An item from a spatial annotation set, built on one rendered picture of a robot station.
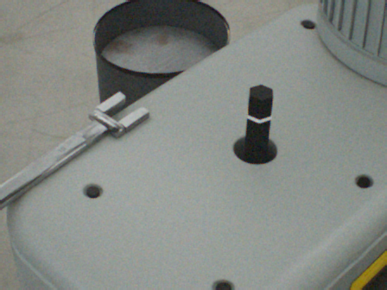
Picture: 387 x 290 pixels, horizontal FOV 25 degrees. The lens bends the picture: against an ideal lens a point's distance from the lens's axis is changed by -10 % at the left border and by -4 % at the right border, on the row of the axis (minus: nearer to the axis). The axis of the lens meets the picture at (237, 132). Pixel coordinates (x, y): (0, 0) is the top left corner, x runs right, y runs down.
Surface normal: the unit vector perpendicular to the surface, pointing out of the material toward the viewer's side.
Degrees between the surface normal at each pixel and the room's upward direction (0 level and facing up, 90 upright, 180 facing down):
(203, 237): 0
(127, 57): 0
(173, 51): 0
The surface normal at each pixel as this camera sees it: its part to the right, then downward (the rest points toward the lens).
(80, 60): 0.07, -0.75
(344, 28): -0.82, 0.33
